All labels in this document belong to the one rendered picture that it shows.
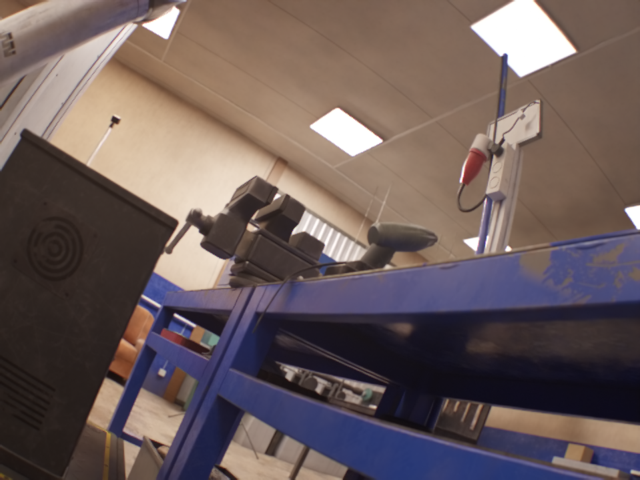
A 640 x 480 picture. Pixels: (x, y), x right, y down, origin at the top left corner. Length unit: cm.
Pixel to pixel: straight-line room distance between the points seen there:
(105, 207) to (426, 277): 50
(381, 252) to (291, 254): 30
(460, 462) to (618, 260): 21
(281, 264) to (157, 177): 478
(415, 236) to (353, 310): 35
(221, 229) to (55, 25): 62
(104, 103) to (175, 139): 110
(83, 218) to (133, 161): 509
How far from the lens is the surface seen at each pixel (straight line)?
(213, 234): 110
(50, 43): 81
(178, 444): 105
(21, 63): 80
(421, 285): 54
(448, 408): 379
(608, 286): 38
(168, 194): 582
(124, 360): 489
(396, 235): 92
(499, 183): 136
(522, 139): 149
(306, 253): 117
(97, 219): 77
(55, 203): 79
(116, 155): 586
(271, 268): 113
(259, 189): 111
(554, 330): 65
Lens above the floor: 66
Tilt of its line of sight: 19 degrees up
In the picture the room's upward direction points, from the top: 25 degrees clockwise
